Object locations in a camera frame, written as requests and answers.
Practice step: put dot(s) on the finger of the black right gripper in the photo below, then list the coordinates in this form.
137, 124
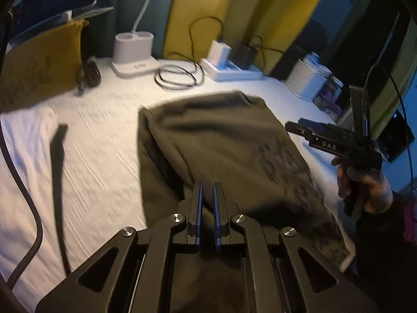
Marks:
309, 125
295, 128

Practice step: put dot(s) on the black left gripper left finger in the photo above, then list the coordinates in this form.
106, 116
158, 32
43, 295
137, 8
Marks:
191, 209

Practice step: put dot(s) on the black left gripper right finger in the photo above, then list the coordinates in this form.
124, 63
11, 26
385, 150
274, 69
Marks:
223, 211

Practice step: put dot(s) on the dark olive sweatshirt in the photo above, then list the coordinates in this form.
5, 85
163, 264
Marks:
234, 139

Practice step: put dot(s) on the person's right hand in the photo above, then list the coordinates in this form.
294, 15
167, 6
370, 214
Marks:
378, 186

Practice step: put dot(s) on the purple package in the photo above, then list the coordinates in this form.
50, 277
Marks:
326, 99

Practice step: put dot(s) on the black laptop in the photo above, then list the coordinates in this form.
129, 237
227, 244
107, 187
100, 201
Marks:
395, 137

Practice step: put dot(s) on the white plastic basket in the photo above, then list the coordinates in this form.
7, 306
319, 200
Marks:
307, 77

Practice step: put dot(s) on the white power strip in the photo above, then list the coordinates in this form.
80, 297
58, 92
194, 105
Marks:
230, 72

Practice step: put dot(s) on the black charger plug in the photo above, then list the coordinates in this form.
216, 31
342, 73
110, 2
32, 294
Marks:
246, 55

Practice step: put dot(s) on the white charger plug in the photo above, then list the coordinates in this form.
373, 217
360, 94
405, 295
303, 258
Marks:
218, 53

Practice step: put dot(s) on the white desk lamp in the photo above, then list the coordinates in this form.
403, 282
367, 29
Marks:
132, 51

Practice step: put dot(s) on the brown cardboard box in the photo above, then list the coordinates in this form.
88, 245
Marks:
42, 67

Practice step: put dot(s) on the teal curtain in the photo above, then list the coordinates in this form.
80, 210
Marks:
121, 19

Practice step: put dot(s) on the tablet screen on stand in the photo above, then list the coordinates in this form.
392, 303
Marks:
32, 17

